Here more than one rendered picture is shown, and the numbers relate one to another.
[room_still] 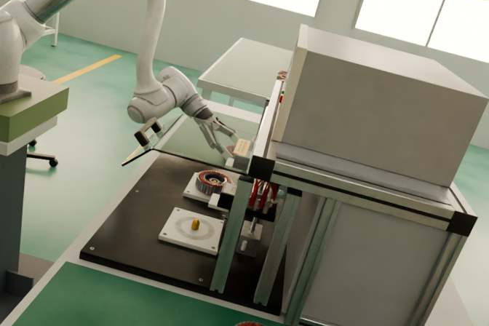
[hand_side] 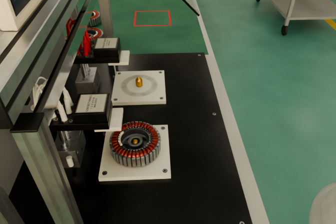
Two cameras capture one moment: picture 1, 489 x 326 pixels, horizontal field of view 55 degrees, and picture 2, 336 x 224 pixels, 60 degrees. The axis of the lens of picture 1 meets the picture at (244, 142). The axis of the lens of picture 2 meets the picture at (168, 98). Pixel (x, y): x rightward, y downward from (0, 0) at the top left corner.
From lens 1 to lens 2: 1.75 m
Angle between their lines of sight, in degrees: 120
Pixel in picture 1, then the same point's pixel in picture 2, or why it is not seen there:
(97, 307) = (173, 40)
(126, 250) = (178, 60)
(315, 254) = not seen: hidden behind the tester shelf
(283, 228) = not seen: outside the picture
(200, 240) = (131, 76)
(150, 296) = (150, 50)
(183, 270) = (136, 59)
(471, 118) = not seen: outside the picture
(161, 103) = (320, 211)
